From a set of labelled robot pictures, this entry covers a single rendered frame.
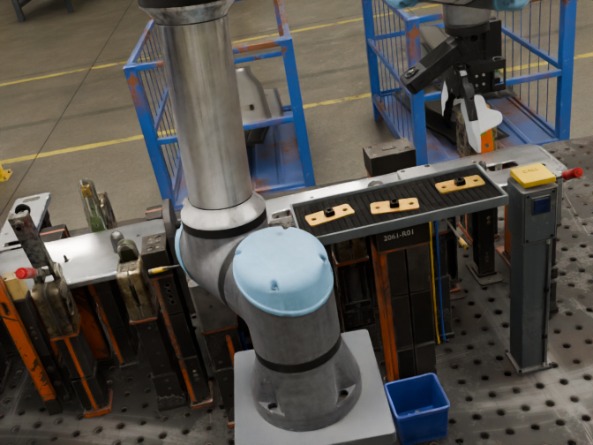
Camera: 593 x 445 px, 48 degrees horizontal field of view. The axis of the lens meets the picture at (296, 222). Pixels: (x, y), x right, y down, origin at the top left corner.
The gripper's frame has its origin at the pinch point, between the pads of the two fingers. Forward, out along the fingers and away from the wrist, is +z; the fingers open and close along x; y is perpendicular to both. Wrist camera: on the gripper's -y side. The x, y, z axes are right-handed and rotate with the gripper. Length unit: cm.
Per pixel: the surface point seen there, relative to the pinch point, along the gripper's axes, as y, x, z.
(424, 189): -6.4, 1.1, 9.4
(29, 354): -92, 15, 37
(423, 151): 49, 194, 98
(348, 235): -23.0, -8.4, 9.6
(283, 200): -31, 38, 25
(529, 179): 11.5, -3.3, 9.4
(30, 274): -81, 6, 12
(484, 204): 1.2, -8.2, 9.5
